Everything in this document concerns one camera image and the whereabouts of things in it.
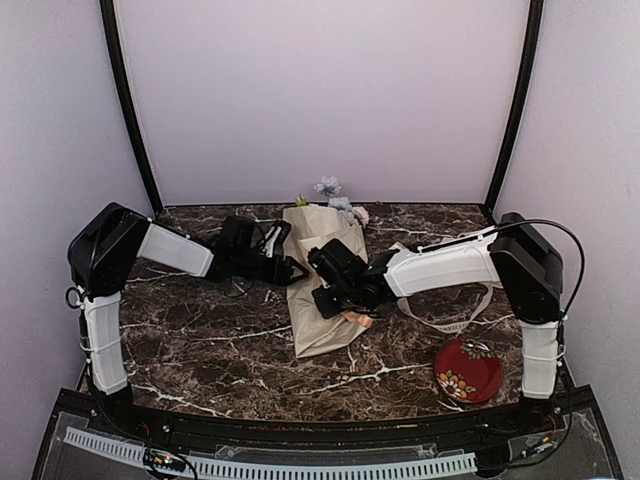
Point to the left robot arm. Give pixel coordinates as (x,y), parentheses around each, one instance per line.
(103,254)

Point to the black frame post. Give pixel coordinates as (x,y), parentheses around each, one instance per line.
(128,109)
(517,107)

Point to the left black frame post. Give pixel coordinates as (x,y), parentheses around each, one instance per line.
(128,109)

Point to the red floral plate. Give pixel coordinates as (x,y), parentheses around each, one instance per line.
(468,371)

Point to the blue fake flower stem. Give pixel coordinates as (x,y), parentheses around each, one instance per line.
(330,188)

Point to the right black frame post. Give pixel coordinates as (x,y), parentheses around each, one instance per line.
(517,107)

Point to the white printed ribbon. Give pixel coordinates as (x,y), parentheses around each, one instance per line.
(446,289)

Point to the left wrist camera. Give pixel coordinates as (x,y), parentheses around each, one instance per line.
(275,238)

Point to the white slotted cable duct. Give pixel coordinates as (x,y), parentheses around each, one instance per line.
(262,465)

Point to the pink fake rose stem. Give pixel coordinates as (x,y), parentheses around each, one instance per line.
(361,215)

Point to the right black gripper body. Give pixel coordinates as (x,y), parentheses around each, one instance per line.
(342,302)

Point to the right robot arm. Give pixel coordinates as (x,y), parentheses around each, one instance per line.
(512,254)

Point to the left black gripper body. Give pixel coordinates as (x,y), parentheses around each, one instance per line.
(271,276)

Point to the black front table rail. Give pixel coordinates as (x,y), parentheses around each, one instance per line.
(199,433)

